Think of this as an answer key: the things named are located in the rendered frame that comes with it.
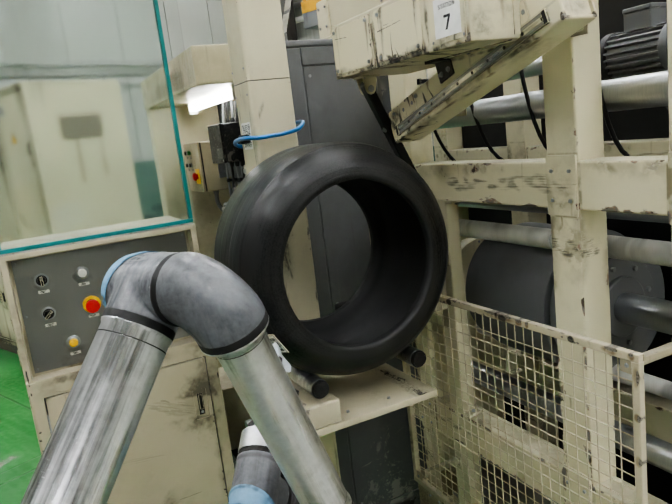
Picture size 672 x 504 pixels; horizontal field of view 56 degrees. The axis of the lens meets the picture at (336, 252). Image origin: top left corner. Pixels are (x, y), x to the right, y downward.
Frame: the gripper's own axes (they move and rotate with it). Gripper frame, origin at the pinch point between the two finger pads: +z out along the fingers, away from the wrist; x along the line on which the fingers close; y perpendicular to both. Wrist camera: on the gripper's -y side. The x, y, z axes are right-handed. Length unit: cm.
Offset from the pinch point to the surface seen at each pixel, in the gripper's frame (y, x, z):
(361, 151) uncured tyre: -10.1, 29.0, 39.2
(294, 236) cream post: 9.5, -8.1, 46.4
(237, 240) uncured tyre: -18.0, 1.9, 17.2
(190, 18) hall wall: 169, -541, 1025
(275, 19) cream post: -33, 14, 83
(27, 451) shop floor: 74, -249, 60
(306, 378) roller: 16.3, -2.8, 1.4
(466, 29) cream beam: -22, 63, 42
